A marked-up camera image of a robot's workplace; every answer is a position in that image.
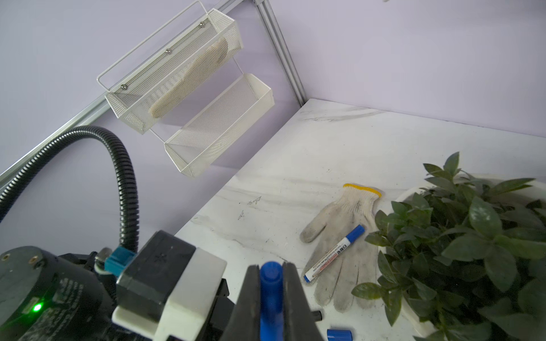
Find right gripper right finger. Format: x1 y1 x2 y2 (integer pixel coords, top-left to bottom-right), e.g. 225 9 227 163
282 262 324 341

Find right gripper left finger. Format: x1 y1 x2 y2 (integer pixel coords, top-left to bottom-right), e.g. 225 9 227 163
220 265 261 341

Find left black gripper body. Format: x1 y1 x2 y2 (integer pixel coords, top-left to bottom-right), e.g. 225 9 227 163
0 246 235 341

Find blue pen cap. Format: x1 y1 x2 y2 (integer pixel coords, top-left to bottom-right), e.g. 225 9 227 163
260 261 284 341
326 329 353 341

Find black pen cap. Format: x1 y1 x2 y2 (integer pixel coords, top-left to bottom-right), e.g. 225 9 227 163
311 310 323 323

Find white knit work glove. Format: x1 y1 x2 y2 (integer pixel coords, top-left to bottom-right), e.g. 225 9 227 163
300 183 382 313

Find green potted plant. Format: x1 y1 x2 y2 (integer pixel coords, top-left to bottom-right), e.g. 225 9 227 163
352 153 545 340

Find beige glove in rack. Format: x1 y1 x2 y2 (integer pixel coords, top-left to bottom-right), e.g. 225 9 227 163
149 38 228 119

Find white two-tier mesh rack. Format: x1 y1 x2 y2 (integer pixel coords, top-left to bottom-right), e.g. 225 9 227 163
104 9 274 178

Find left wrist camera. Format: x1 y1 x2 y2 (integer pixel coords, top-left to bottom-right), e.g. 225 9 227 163
105 231 227 340

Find left black corrugated cable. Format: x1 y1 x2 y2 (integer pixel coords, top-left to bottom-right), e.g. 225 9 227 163
0 125 140 253

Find aluminium frame rails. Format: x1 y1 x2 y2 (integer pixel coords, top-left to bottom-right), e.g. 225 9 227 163
1 1 307 188

